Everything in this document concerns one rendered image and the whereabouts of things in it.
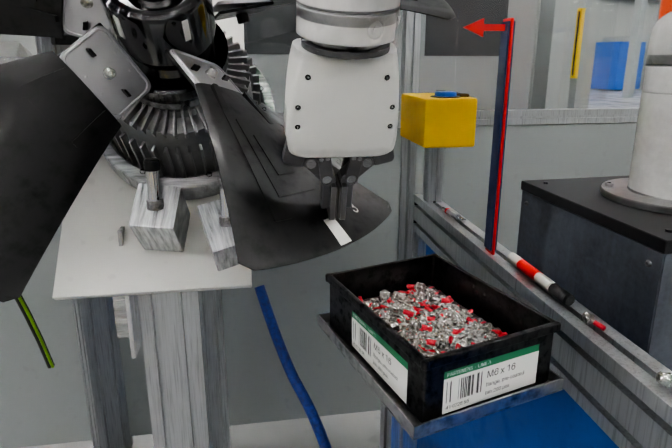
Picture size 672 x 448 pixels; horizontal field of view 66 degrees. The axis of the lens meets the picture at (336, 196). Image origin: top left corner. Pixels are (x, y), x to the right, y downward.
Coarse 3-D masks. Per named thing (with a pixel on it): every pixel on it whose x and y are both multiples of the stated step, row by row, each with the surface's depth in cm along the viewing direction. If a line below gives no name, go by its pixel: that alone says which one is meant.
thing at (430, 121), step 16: (416, 96) 98; (432, 96) 95; (416, 112) 97; (432, 112) 92; (448, 112) 93; (464, 112) 93; (400, 128) 108; (416, 128) 97; (432, 128) 93; (448, 128) 94; (464, 128) 94; (432, 144) 94; (448, 144) 94; (464, 144) 95
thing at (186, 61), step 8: (176, 56) 56; (184, 56) 58; (192, 56) 60; (184, 64) 56; (192, 64) 58; (200, 64) 60; (208, 64) 62; (192, 72) 56; (200, 72) 58; (224, 72) 64; (192, 80) 55; (200, 80) 56; (208, 80) 58; (216, 80) 60; (224, 80) 62; (232, 88) 62
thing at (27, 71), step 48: (0, 96) 51; (48, 96) 54; (0, 144) 51; (48, 144) 54; (96, 144) 58; (0, 192) 51; (48, 192) 54; (0, 240) 51; (48, 240) 54; (0, 288) 51
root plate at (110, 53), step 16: (96, 32) 57; (80, 48) 56; (96, 48) 57; (112, 48) 58; (80, 64) 56; (96, 64) 57; (112, 64) 58; (128, 64) 60; (96, 80) 57; (112, 80) 58; (128, 80) 60; (144, 80) 61; (96, 96) 58; (112, 96) 59; (112, 112) 59
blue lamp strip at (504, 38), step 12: (504, 36) 69; (504, 48) 69; (504, 60) 69; (504, 72) 69; (504, 84) 70; (492, 144) 74; (492, 156) 74; (492, 168) 74; (492, 180) 74; (492, 192) 74; (492, 204) 74; (492, 216) 75; (492, 228) 75; (492, 240) 75
